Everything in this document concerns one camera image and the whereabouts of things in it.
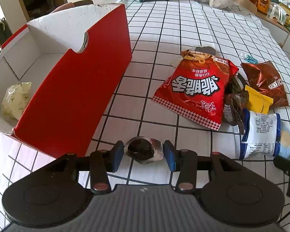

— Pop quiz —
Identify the small dark round snack packet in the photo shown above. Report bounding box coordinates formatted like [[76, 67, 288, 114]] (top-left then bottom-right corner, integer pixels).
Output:
[[124, 136, 164, 165]]

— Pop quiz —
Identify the blue and white snack bag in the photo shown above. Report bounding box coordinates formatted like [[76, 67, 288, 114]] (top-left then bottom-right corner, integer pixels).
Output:
[[239, 109, 290, 160]]

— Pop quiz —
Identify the large red chip bag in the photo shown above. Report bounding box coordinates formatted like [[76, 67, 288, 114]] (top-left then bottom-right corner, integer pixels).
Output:
[[151, 50, 239, 131]]

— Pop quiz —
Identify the yellow snack packet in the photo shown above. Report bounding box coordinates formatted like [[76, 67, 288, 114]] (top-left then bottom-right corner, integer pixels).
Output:
[[245, 85, 273, 114]]

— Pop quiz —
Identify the brown Oreo snack bag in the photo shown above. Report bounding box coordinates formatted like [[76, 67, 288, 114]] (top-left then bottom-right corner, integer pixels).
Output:
[[241, 61, 289, 108]]

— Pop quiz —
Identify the chocolate ice-cream shaped snack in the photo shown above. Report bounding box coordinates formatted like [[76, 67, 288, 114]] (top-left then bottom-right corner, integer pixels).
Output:
[[194, 46, 217, 55]]

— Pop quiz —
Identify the blue candy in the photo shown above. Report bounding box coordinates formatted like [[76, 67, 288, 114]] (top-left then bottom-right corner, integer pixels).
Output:
[[239, 52, 259, 64]]

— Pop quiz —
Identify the red and white cardboard box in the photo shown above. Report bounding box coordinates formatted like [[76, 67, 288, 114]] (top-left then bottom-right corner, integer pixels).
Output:
[[0, 4, 132, 158]]

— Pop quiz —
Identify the pale yellow snack bag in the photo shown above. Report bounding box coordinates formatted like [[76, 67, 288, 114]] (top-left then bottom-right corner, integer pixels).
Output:
[[1, 82, 32, 120]]

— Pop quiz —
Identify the white sideboard cabinet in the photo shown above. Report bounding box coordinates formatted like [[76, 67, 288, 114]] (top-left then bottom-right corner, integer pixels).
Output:
[[256, 12, 290, 60]]

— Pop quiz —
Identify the yellow-lidded container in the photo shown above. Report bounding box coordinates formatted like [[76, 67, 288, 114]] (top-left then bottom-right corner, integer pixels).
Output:
[[277, 3, 290, 26]]

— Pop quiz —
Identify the wooden chair with pink cloth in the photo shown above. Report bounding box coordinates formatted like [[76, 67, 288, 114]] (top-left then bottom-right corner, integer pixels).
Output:
[[51, 0, 94, 13]]

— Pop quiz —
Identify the pink cloth on chair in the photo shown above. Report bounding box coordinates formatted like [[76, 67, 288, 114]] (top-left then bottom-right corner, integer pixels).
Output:
[[51, 2, 75, 13]]

